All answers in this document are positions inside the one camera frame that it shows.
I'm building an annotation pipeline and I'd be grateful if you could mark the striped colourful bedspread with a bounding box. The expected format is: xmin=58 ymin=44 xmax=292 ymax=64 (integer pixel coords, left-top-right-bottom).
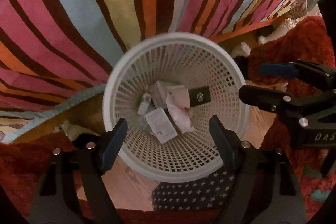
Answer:
xmin=1 ymin=0 xmax=314 ymax=142

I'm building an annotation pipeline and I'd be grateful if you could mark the green white medicine box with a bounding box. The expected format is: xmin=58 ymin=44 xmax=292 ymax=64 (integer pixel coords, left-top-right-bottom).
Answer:
xmin=137 ymin=93 xmax=151 ymax=115

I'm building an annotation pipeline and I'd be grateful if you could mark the black logo box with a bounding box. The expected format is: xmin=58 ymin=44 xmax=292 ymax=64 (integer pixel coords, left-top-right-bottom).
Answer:
xmin=188 ymin=86 xmax=211 ymax=107

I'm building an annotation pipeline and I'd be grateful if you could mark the star patterned dark slipper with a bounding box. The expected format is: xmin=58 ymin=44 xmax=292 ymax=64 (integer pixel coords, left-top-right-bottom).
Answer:
xmin=151 ymin=168 xmax=235 ymax=211

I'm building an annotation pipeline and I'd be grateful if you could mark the white mesh waste basket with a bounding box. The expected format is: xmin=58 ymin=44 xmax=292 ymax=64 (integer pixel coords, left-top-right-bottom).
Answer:
xmin=102 ymin=32 xmax=249 ymax=183

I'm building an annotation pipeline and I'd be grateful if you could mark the white lilac carton box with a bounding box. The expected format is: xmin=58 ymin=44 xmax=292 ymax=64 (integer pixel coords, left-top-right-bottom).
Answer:
xmin=145 ymin=108 xmax=178 ymax=144

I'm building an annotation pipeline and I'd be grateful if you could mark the pink cardboard box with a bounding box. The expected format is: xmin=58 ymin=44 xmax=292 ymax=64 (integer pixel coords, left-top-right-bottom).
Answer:
xmin=172 ymin=88 xmax=191 ymax=108

